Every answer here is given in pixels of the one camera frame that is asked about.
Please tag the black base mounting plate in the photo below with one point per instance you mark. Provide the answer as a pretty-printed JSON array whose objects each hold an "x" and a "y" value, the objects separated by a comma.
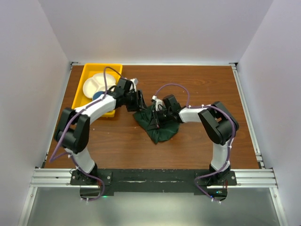
[{"x": 108, "y": 182}]

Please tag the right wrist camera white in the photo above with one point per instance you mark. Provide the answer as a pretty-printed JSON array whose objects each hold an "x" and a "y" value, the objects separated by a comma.
[{"x": 158, "y": 103}]

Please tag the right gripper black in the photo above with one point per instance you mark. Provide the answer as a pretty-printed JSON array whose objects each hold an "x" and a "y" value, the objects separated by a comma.
[{"x": 155, "y": 123}]

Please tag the aluminium table frame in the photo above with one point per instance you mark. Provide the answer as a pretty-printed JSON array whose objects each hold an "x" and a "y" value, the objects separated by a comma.
[{"x": 120, "y": 143}]

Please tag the dark green cloth napkin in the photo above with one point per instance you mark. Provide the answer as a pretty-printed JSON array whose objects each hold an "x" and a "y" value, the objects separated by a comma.
[{"x": 165, "y": 131}]

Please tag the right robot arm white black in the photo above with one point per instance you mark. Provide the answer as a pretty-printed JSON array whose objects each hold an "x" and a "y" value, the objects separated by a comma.
[{"x": 219, "y": 124}]

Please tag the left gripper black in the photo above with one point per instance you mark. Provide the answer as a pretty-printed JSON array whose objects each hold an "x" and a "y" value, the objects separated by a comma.
[{"x": 138, "y": 100}]

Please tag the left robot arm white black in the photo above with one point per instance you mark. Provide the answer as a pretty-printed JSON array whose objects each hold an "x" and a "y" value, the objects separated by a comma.
[{"x": 72, "y": 132}]

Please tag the blue plastic cup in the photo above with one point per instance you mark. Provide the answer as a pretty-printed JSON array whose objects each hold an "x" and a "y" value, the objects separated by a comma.
[{"x": 97, "y": 95}]

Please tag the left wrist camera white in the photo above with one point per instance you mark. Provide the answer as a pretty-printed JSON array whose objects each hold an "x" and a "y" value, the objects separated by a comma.
[{"x": 133, "y": 84}]

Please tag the yellow plastic bin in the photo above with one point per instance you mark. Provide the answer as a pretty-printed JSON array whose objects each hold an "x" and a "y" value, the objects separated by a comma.
[{"x": 89, "y": 70}]

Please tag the white divided plate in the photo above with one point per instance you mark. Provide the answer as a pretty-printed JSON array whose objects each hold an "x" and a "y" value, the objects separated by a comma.
[{"x": 96, "y": 83}]

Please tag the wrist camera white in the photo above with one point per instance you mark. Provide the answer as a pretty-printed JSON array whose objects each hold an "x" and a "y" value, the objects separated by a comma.
[
  {"x": 158, "y": 103},
  {"x": 133, "y": 84}
]

